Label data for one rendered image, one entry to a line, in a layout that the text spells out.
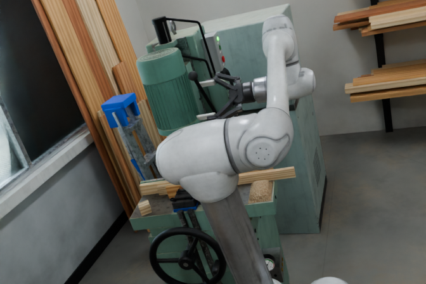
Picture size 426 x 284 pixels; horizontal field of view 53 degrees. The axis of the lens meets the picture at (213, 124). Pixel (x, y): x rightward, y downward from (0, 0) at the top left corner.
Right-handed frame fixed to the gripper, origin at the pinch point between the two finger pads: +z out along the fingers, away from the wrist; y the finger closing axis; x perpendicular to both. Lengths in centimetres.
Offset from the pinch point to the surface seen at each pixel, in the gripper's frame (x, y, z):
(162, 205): -31, -28, 28
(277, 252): -51, -48, -15
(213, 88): -20.4, 16.8, 0.6
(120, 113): -66, 39, 71
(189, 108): -5.9, 0.9, 6.5
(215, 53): -17.7, 32.6, -1.3
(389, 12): -131, 120, -97
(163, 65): 10.8, 11.0, 10.4
